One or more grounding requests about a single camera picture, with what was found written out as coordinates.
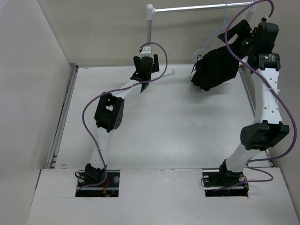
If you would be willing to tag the light blue clothes hanger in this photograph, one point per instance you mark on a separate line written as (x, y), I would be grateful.
(225, 25)

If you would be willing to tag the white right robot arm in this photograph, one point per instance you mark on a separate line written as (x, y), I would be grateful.
(268, 128)

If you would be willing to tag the left aluminium table rail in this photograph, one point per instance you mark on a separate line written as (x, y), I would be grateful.
(54, 147)

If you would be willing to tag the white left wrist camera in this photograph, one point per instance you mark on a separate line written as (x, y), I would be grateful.
(145, 51)

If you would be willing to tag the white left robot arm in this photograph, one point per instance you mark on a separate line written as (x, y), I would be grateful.
(109, 115)

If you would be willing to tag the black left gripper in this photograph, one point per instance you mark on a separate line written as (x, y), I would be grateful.
(154, 65)

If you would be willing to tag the black trousers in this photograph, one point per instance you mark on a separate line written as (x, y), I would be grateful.
(215, 68)

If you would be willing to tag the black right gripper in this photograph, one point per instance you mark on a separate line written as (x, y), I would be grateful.
(243, 30)

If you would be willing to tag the white metal clothes rack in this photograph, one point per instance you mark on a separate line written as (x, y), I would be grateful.
(184, 30)

